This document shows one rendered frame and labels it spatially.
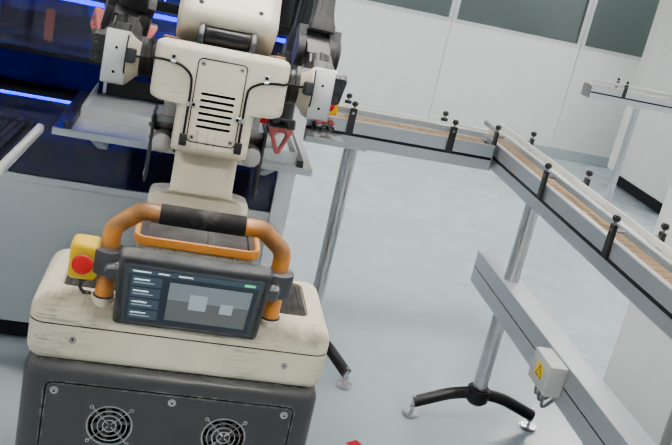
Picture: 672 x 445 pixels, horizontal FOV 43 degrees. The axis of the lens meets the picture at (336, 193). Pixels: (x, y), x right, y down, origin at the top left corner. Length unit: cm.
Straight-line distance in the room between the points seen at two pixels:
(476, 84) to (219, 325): 634
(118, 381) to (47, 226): 131
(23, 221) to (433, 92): 527
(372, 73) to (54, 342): 610
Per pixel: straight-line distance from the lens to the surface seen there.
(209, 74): 175
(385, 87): 751
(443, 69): 760
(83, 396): 163
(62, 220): 284
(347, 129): 284
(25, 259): 291
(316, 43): 196
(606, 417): 221
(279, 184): 277
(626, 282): 213
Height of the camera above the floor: 150
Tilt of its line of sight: 16 degrees down
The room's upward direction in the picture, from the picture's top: 13 degrees clockwise
